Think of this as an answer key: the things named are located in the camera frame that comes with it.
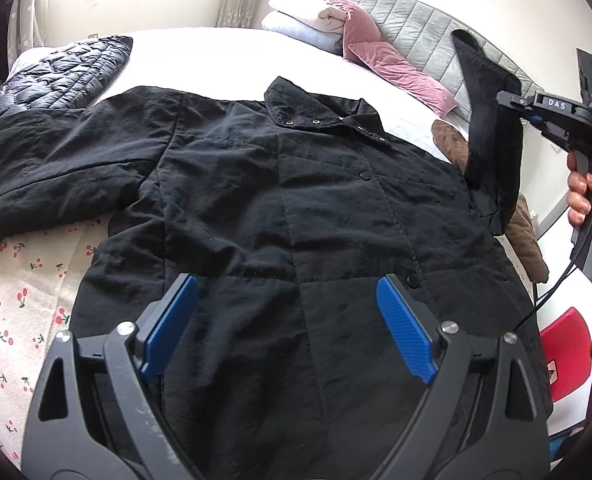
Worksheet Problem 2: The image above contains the sheer patterned curtain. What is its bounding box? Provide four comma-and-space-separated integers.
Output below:
6, 0, 61, 61

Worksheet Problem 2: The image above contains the grey padded headboard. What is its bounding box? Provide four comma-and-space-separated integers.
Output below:
333, 0, 544, 126

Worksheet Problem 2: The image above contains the light blue folded blanket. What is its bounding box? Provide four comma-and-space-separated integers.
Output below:
261, 10, 347, 56

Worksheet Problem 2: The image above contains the person's right hand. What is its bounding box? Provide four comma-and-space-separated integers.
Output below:
566, 152, 592, 311

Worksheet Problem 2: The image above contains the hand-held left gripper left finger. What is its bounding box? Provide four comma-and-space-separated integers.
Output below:
22, 273, 199, 480

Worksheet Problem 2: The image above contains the pink velvet pillow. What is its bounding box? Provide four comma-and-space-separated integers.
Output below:
316, 0, 459, 118

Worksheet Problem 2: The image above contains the red plastic stool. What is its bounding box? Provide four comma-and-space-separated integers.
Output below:
540, 306, 592, 403

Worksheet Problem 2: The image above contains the white folded blanket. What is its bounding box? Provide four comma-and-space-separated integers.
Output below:
268, 0, 337, 28

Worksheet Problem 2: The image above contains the white bed sheet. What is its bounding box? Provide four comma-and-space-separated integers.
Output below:
13, 26, 452, 161

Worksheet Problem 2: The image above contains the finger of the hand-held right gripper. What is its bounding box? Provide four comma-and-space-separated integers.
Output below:
518, 109, 573, 152
497, 91, 535, 109

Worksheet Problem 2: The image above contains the cherry print bed sheet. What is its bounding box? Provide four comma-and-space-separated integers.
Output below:
0, 210, 114, 456

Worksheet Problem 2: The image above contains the black coat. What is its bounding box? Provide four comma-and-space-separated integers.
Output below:
0, 30, 552, 480

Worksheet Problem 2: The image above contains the cream rolled cloth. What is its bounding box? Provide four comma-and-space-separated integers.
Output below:
318, 4, 351, 36

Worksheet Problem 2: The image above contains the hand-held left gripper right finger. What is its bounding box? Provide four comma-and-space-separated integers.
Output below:
376, 274, 548, 480

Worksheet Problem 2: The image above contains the dark quilted jacket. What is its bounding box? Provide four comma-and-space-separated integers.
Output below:
0, 35, 134, 126

